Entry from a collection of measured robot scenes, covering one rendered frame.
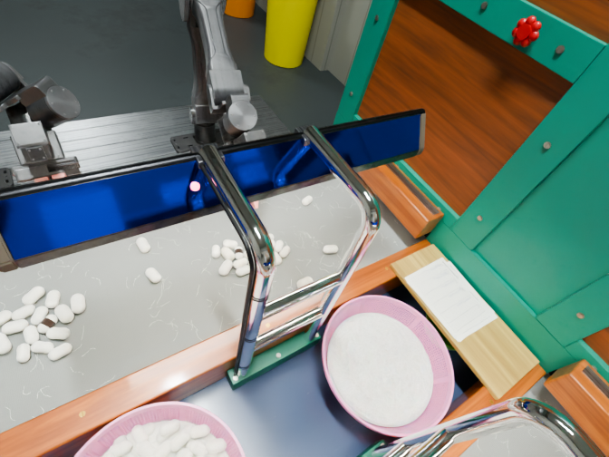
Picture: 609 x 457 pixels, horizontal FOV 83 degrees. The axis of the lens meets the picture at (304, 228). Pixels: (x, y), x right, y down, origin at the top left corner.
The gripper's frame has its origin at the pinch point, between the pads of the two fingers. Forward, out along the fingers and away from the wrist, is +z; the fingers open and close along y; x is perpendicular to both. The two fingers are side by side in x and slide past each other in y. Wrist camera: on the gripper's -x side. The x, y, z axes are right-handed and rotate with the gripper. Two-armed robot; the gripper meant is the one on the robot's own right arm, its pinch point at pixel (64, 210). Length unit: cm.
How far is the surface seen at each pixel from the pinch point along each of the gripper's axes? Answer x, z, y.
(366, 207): -48, 11, 32
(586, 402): -52, 57, 67
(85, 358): -11.1, 25.4, -4.0
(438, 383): -34, 52, 51
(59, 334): -9.1, 20.2, -6.4
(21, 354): -9.6, 21.0, -11.9
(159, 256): -1.3, 14.0, 13.2
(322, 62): 166, -81, 200
